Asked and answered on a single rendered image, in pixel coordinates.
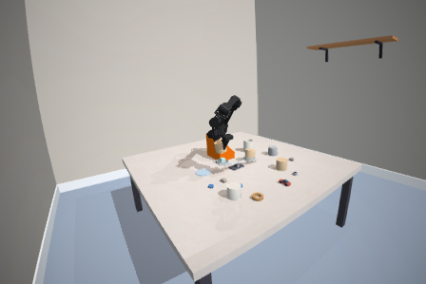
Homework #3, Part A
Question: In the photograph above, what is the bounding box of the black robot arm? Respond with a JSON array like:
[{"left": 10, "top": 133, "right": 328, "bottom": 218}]
[{"left": 206, "top": 95, "right": 242, "bottom": 139}]

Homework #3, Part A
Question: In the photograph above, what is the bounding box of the brown ring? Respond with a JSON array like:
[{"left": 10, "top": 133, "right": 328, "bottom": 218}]
[{"left": 252, "top": 193, "right": 263, "bottom": 201}]

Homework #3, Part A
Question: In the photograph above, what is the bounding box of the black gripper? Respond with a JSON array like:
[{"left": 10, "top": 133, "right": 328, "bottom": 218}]
[{"left": 213, "top": 124, "right": 233, "bottom": 150}]

